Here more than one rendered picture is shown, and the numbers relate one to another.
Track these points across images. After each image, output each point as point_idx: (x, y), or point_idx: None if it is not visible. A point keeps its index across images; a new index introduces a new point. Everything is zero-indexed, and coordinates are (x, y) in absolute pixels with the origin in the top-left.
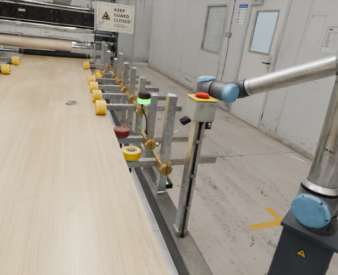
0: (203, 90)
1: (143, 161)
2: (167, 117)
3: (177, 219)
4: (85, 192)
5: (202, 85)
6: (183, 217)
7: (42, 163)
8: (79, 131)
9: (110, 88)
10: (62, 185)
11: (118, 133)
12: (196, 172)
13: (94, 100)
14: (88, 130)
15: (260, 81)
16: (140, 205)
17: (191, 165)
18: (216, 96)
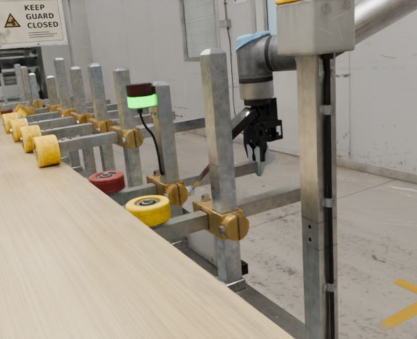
0: (254, 60)
1: (179, 224)
2: (213, 105)
3: (313, 325)
4: (77, 313)
5: (249, 50)
6: (328, 316)
7: None
8: (14, 199)
9: (54, 124)
10: (5, 314)
11: (102, 185)
12: (335, 190)
13: (27, 146)
14: (33, 194)
15: (360, 14)
16: (241, 302)
17: (323, 175)
18: (284, 64)
